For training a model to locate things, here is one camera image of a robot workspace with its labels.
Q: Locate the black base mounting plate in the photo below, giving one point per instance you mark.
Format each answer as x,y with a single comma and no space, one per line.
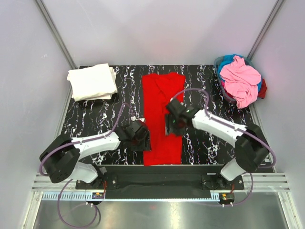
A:
182,179

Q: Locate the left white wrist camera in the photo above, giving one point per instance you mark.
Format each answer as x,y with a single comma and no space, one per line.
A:
134,118

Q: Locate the dark red t-shirt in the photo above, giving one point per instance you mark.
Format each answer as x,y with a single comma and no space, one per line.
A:
262,92

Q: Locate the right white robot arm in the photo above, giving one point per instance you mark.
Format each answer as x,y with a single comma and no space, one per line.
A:
250,145

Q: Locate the folded white t-shirt stack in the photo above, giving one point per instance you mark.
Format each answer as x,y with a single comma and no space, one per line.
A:
92,83

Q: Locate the left aluminium frame post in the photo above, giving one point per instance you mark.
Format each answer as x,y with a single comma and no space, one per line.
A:
52,27

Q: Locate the right aluminium frame post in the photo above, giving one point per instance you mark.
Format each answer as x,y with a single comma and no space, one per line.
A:
266,26

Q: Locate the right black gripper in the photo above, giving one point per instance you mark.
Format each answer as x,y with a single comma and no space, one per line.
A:
169,128

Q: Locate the right small circuit board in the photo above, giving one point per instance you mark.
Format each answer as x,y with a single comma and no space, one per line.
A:
228,196

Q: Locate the left small circuit board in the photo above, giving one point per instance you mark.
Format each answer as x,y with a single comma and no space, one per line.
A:
98,195

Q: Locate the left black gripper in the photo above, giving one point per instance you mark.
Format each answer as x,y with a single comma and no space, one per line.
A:
146,144

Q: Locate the grey laundry basket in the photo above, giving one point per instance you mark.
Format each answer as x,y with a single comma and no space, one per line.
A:
226,95

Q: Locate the aluminium frame post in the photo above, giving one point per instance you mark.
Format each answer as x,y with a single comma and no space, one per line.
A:
266,26
52,27

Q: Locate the blue t-shirt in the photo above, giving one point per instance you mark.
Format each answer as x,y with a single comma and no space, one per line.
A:
227,59

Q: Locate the slotted grey cable duct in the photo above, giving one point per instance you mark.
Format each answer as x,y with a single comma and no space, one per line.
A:
204,196

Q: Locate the pink t-shirt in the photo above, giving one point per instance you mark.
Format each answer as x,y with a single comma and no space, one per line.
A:
241,82

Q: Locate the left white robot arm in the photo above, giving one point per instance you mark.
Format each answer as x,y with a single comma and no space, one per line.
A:
61,160

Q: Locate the small circuit board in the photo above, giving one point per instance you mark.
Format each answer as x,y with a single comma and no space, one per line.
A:
228,196
98,195

